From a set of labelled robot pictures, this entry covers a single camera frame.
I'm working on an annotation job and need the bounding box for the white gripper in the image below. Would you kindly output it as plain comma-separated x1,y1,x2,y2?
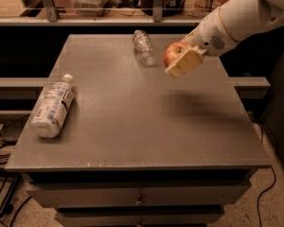
166,8,239,78

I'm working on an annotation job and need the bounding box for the red apple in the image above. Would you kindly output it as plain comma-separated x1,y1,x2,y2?
163,42,186,67

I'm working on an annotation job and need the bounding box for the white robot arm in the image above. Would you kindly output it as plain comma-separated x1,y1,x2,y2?
164,0,284,78

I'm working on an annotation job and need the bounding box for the clear crushed plastic bottle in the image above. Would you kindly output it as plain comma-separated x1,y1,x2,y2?
133,29,157,67

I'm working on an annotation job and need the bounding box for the labelled blue plastic bottle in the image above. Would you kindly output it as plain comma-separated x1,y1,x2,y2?
31,74,74,138

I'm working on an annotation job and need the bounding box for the grey drawer cabinet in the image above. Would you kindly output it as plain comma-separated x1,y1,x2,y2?
7,35,271,214

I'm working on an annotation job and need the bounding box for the clear plastic container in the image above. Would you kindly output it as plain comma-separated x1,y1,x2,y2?
72,0,108,17

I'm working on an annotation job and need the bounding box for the top drawer with knob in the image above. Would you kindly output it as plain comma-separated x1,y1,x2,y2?
27,181,251,208

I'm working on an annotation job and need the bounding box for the black power adapter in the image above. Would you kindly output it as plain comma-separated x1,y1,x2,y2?
0,121,24,144

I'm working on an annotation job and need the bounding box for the black cable right floor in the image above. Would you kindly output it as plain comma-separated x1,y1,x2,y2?
249,112,277,227

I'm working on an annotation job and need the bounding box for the metal shelf rail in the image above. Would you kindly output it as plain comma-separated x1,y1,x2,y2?
0,0,204,26

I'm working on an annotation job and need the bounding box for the black cables left floor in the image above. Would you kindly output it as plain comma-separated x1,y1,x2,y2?
0,113,32,227

